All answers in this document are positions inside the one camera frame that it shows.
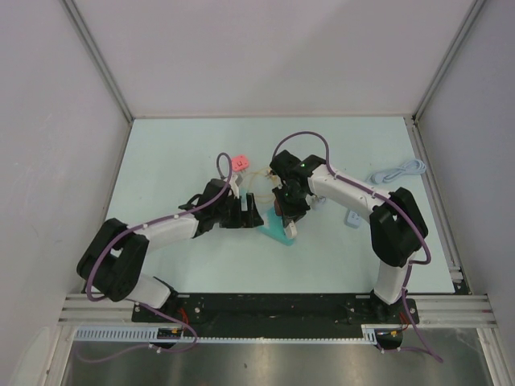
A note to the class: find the light blue rectangular power strip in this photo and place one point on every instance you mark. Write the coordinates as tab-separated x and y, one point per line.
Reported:
411	167

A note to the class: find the pink square plug adapter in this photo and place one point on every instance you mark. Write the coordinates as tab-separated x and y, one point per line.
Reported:
240	163

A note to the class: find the dark red cube socket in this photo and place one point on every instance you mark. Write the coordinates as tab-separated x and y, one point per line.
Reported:
277	208

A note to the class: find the white square plug adapter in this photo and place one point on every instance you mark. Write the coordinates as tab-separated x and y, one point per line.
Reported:
291	231

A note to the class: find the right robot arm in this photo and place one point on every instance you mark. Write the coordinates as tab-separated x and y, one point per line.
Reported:
397	227

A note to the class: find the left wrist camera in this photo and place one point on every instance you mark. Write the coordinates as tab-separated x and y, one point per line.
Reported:
235	182

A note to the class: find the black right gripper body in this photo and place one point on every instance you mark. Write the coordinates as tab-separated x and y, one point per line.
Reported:
293	205

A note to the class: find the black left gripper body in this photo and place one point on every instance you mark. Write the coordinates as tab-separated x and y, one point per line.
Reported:
228	215

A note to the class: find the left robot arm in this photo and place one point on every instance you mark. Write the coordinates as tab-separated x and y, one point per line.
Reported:
112	263

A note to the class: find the teal triangular power strip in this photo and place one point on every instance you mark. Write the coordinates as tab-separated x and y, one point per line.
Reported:
273	228

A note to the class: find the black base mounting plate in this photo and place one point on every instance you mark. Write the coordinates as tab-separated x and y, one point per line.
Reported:
279	313

